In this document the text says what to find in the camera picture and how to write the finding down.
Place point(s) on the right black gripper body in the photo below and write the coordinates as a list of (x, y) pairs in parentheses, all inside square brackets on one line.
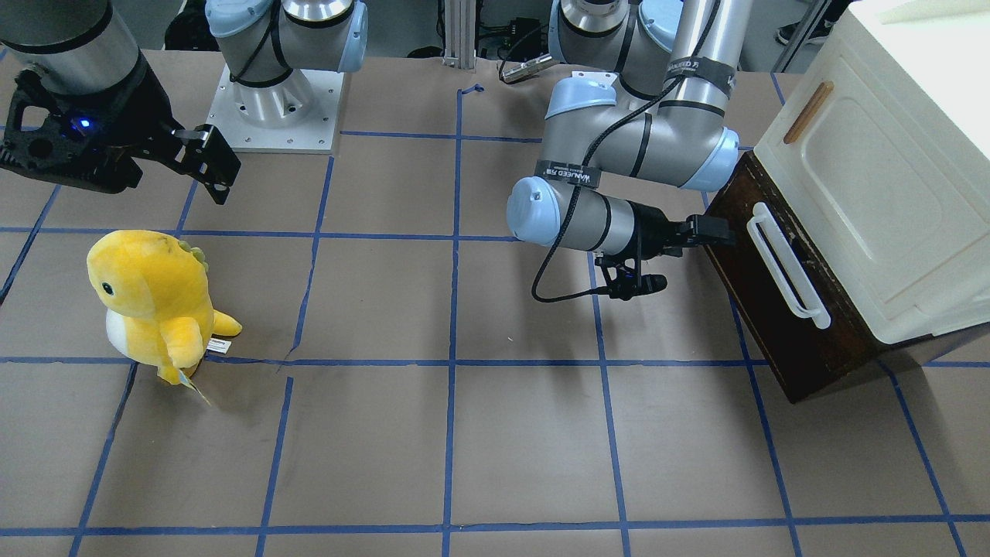
[(145, 107)]

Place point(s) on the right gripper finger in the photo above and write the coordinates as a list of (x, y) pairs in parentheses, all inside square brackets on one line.
[(205, 155)]

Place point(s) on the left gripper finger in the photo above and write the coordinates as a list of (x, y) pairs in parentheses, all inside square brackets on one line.
[(701, 230)]

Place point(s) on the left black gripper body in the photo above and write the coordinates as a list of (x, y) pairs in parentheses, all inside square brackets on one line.
[(652, 230)]

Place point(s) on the white drawer handle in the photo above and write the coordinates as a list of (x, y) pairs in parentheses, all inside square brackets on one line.
[(785, 268)]

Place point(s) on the dark brown wooden drawer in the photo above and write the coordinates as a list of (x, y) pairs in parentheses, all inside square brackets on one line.
[(806, 360)]

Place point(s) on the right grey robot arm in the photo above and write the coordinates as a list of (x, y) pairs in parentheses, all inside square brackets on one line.
[(82, 47)]

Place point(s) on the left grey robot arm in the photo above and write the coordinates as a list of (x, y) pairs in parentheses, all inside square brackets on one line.
[(661, 119)]

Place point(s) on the yellow plush dinosaur toy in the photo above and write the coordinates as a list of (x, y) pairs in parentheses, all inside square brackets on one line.
[(156, 292)]

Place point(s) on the cream plastic storage cabinet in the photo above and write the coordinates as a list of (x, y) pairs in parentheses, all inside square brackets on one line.
[(881, 152)]

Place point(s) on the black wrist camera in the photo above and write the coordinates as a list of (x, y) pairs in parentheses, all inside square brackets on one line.
[(624, 282)]

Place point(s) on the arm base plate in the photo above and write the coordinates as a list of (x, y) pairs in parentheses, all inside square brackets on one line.
[(299, 115)]

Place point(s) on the aluminium frame post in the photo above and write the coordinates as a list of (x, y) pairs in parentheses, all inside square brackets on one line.
[(460, 34)]

